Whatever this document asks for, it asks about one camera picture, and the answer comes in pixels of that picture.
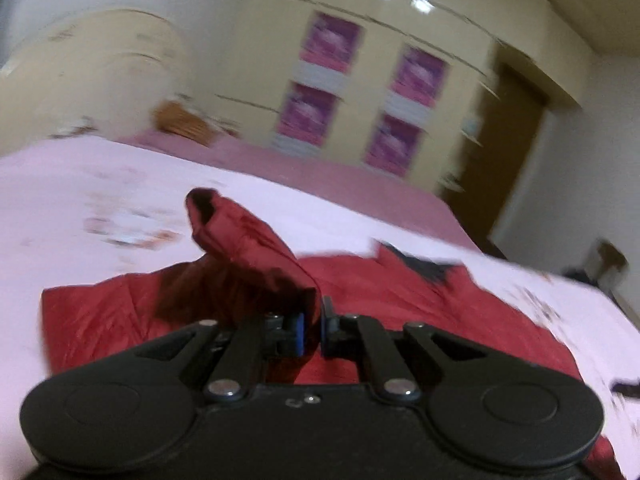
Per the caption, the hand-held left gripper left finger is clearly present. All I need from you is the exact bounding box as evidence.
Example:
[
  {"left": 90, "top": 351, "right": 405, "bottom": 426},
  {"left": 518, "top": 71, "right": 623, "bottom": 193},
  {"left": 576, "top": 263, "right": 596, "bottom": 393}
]
[{"left": 135, "top": 310, "right": 307, "bottom": 405}]

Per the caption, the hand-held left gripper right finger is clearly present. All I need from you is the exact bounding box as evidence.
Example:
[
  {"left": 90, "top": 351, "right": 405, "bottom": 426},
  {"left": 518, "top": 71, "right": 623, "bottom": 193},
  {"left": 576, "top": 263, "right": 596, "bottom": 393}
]
[{"left": 320, "top": 296, "right": 490, "bottom": 405}]

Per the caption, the red jacket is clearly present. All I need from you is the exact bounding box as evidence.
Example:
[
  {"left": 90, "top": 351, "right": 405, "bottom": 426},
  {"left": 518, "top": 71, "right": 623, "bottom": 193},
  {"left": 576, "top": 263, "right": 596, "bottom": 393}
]
[{"left": 40, "top": 187, "right": 626, "bottom": 480}]

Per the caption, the pink bed sheet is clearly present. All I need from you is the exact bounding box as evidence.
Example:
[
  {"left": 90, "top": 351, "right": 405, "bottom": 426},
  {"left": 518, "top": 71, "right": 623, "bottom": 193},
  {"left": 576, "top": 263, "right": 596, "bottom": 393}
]
[{"left": 115, "top": 127, "right": 481, "bottom": 256}]

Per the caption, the orange pillow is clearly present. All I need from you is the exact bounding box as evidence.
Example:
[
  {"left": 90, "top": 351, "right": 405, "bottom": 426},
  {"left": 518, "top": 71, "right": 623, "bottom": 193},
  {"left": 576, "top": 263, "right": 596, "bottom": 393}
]
[{"left": 152, "top": 100, "right": 221, "bottom": 148}]

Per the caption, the pink floral blanket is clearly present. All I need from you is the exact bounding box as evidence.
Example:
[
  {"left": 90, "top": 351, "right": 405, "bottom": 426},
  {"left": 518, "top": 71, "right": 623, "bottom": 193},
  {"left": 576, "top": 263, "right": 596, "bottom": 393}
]
[{"left": 0, "top": 137, "right": 640, "bottom": 480}]

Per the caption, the brown wooden door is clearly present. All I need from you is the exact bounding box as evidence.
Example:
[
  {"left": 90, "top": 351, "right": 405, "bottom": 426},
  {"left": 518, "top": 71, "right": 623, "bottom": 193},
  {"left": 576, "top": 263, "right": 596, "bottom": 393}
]
[{"left": 440, "top": 60, "right": 551, "bottom": 253}]

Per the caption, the cream wardrobe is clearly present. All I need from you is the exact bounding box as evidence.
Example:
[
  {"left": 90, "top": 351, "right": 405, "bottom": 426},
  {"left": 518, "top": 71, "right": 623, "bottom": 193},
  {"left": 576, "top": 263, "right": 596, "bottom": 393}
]
[{"left": 185, "top": 0, "right": 596, "bottom": 196}]

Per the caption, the cardboard box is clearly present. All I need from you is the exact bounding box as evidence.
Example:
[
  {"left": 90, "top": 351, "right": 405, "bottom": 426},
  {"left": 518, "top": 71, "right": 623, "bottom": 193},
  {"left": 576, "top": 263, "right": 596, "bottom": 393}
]
[{"left": 585, "top": 239, "right": 629, "bottom": 286}]

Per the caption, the cream bed headboard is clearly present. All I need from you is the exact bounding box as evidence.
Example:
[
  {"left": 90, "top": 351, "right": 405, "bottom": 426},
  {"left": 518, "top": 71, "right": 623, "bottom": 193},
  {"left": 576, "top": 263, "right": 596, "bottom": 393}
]
[{"left": 0, "top": 7, "right": 201, "bottom": 161}]

